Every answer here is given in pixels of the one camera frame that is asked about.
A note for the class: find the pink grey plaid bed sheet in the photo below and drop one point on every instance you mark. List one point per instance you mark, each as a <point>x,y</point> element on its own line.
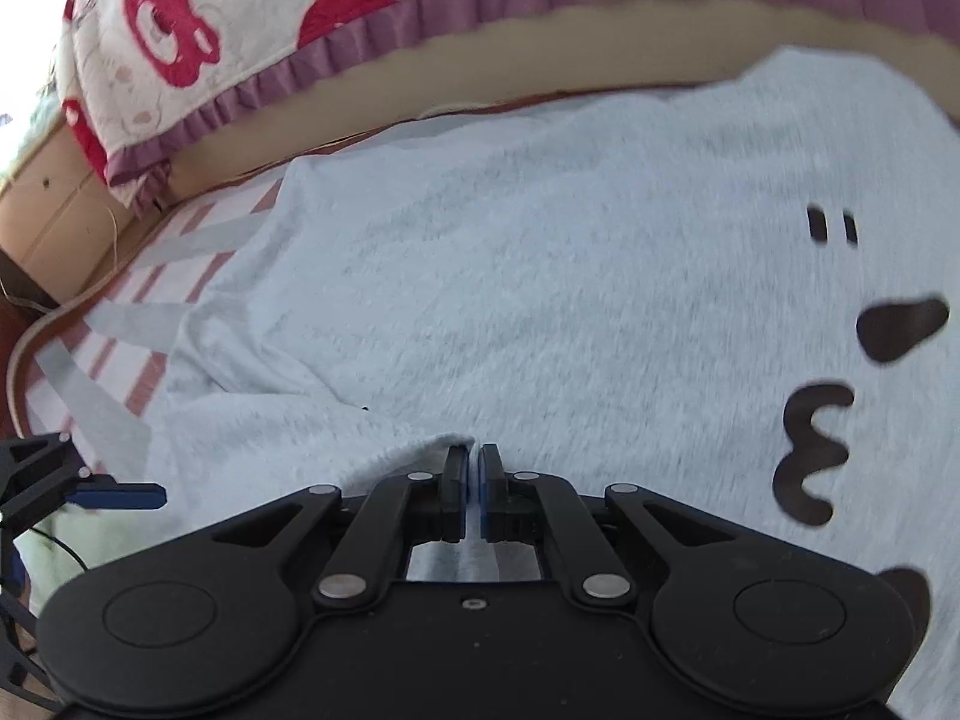
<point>127,330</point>

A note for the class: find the tan mattress edge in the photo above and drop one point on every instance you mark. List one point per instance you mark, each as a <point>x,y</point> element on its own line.
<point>600,52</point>

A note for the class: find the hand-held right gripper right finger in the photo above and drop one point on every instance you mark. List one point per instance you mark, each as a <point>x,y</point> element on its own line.
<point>491,487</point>

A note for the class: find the wooden bed frame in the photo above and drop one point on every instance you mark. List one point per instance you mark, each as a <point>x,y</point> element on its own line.
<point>52,195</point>

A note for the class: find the light grey sweatshirt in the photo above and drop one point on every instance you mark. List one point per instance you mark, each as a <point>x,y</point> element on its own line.
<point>525,277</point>

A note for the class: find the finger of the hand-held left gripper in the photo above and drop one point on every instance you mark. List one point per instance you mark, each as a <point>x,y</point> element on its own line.
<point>6,645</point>
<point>120,496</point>

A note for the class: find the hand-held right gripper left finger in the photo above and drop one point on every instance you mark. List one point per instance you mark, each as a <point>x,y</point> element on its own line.
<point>457,481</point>

